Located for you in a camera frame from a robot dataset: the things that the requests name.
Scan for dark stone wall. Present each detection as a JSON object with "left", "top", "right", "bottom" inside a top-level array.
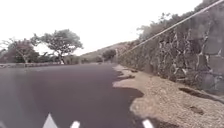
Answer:
[{"left": 114, "top": 0, "right": 224, "bottom": 98}]

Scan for hill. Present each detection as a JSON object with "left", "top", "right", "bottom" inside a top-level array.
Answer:
[{"left": 79, "top": 41, "right": 134, "bottom": 63}]

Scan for low stone wall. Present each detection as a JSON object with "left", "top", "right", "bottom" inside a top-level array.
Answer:
[{"left": 0, "top": 62, "right": 63, "bottom": 69}]

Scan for bushes above stone wall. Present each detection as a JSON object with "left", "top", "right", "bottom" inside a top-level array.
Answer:
[{"left": 128, "top": 0, "right": 221, "bottom": 48}]

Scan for large spreading tree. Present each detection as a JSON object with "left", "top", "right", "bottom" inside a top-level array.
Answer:
[{"left": 31, "top": 28, "right": 84, "bottom": 65}]

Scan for sandy gravel strip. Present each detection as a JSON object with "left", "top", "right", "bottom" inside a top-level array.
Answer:
[{"left": 112, "top": 64, "right": 224, "bottom": 128}]

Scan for round dark bush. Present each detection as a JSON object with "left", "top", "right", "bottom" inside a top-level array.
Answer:
[{"left": 101, "top": 49, "right": 117, "bottom": 63}]

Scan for pale triangular robot's own part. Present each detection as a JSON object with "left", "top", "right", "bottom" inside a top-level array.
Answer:
[{"left": 42, "top": 113, "right": 59, "bottom": 128}]

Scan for small bare-branched tree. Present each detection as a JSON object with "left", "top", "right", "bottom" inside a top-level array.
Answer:
[{"left": 0, "top": 37, "right": 40, "bottom": 64}]

